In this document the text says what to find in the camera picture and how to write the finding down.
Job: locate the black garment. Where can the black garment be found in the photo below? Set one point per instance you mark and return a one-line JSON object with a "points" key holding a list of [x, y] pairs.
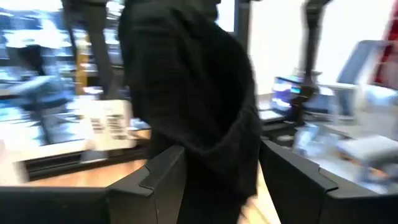
{"points": [[192, 93]]}

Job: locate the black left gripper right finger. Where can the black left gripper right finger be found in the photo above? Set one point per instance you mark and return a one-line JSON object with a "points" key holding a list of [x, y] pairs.
{"points": [[311, 199]]}

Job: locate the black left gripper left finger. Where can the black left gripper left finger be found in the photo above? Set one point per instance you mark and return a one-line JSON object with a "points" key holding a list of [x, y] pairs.
{"points": [[109, 205]]}

